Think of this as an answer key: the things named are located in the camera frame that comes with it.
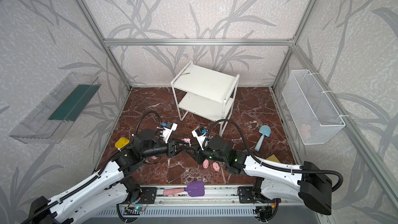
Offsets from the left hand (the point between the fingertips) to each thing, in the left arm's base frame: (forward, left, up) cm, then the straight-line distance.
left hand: (188, 142), depth 69 cm
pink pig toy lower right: (-5, -13, -19) cm, 24 cm away
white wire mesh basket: (+4, -52, +14) cm, 54 cm away
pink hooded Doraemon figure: (+1, 0, 0) cm, 1 cm away
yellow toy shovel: (+8, +42, -22) cm, 48 cm away
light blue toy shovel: (+17, -45, -21) cm, 52 cm away
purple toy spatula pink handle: (-15, -2, -22) cm, 27 cm away
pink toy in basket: (+6, -55, 0) cm, 56 cm away
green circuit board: (-24, +23, -21) cm, 39 cm away
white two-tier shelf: (+21, -7, +10) cm, 24 cm away
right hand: (0, +1, -2) cm, 2 cm away
